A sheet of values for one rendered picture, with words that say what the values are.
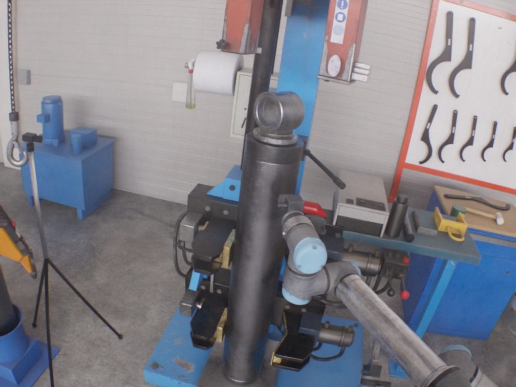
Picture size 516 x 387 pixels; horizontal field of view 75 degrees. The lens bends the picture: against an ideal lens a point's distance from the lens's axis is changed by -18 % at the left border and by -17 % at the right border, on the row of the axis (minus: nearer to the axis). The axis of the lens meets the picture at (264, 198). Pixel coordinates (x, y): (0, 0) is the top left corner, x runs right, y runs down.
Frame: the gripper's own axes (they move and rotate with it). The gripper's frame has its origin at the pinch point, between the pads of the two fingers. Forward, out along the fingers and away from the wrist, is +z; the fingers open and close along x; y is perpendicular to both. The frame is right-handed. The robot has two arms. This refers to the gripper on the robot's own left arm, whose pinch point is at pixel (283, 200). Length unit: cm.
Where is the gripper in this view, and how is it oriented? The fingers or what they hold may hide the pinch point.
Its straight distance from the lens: 134.4
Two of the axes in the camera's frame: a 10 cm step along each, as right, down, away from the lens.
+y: -9.7, -0.3, -2.2
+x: -1.3, 8.9, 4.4
